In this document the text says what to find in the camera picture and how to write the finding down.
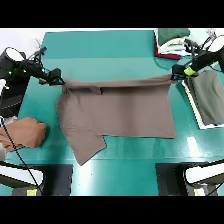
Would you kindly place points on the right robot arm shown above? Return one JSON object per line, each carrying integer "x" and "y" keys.
{"x": 206, "y": 58}

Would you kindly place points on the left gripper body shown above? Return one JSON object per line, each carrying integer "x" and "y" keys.
{"x": 55, "y": 76}

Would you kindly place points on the green garment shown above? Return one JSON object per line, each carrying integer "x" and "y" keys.
{"x": 172, "y": 34}

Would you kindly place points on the red garment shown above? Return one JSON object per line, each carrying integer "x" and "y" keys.
{"x": 166, "y": 55}

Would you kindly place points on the orange-brown garment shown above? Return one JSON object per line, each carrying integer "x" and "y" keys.
{"x": 25, "y": 132}

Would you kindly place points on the brown T-shirt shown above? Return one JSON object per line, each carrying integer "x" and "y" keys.
{"x": 123, "y": 110}

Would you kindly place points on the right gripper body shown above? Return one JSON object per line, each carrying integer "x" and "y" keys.
{"x": 178, "y": 72}

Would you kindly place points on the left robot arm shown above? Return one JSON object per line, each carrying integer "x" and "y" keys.
{"x": 28, "y": 67}

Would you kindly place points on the grey garment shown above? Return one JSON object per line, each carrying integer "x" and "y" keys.
{"x": 210, "y": 96}

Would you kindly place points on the white folded garment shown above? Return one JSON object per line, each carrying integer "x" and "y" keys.
{"x": 173, "y": 46}

